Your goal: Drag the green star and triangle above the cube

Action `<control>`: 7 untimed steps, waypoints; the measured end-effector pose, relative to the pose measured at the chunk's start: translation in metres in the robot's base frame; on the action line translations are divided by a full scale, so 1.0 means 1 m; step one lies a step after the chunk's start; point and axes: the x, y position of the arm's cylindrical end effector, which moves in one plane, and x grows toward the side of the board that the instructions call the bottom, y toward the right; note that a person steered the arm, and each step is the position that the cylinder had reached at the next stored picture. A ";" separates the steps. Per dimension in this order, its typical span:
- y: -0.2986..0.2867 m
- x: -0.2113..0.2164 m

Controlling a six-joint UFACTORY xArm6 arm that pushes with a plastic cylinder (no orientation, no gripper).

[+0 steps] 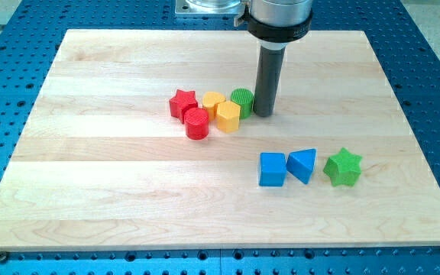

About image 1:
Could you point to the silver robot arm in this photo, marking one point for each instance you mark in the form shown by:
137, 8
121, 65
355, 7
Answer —
275, 23

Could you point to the red cylinder block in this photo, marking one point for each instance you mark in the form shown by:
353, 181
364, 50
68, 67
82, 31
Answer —
196, 121

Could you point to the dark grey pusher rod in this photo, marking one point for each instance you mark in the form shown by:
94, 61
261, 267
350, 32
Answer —
268, 74

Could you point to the blue cube block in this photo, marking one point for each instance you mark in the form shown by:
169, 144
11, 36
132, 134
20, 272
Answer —
272, 169

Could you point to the green star block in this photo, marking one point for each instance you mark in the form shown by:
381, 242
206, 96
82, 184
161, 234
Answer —
343, 168

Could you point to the wooden board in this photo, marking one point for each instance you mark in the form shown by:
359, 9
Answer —
102, 166

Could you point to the blue triangle block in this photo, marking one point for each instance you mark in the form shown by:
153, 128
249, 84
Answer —
301, 164

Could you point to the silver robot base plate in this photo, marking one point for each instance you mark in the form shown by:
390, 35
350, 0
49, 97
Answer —
208, 8

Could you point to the green cylinder block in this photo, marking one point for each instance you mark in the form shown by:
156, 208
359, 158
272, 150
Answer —
245, 99

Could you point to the yellow hexagon block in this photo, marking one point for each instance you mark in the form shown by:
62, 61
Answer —
228, 116

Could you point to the red star block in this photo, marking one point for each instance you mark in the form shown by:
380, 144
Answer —
181, 103

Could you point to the yellow heart block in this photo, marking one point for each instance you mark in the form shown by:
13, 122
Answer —
210, 102

